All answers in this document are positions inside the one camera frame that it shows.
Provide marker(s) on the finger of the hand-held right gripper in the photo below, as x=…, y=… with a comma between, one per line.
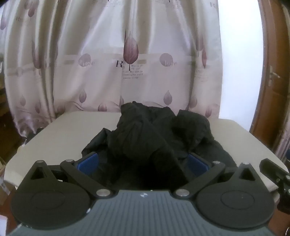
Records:
x=273, y=169

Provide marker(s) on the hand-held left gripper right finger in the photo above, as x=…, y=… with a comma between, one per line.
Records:
x=197, y=165

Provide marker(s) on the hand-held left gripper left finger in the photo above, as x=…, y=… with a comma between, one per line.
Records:
x=88, y=164

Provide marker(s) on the black jacket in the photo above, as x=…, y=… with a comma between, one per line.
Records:
x=156, y=145

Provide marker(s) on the cardboard box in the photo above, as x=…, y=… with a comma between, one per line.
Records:
x=5, y=185

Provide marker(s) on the brown wooden door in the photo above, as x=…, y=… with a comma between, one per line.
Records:
x=269, y=74

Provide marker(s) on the wooden shelf unit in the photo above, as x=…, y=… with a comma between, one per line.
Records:
x=5, y=113

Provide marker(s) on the leaf print curtain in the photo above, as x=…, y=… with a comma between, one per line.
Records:
x=113, y=56

